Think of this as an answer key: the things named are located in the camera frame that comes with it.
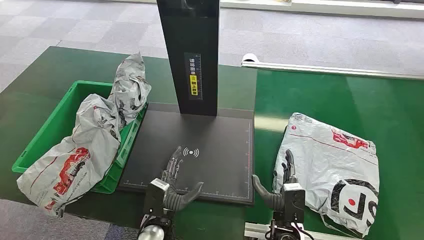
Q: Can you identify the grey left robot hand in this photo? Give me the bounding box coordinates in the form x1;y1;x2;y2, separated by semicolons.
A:
161;146;205;212

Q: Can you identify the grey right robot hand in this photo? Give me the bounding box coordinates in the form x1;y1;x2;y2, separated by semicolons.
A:
251;149;300;211

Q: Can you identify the grey package with black logo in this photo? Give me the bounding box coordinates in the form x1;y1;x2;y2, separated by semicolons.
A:
272;112;381;238

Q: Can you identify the black inbound scanner machine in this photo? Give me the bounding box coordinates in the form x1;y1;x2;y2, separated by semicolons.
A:
117;0;255;207

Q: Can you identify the grey package with red print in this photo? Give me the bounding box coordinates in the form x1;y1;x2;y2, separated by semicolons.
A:
16;93;122;219

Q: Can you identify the crumpled grey printed package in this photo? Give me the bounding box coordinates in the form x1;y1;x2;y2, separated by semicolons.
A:
107;51;153;129

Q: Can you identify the green conveyor belt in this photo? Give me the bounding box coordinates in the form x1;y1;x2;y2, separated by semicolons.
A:
245;67;424;240

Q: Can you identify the black and yellow label sticker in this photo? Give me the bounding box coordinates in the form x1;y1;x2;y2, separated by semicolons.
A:
184;52;203;101

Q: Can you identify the green plastic crate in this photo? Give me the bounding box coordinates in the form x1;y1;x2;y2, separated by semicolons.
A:
11;80;149;195

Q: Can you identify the white floor ledge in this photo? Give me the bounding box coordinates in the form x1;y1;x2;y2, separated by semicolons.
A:
219;0;424;20

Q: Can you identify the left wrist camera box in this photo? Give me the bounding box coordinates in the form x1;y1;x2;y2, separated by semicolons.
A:
143;178;171;218

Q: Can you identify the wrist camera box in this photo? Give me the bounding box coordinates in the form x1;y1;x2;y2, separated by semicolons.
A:
281;182;307;223
143;178;171;218

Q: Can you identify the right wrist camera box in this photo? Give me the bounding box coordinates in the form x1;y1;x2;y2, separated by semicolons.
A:
281;182;307;223

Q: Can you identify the aluminium conveyor frame rail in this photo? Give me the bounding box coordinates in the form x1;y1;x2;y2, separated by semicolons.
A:
244;222;365;240

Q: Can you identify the silver conveyor side rail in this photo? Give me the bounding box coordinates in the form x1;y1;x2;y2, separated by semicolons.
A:
240;53;424;81

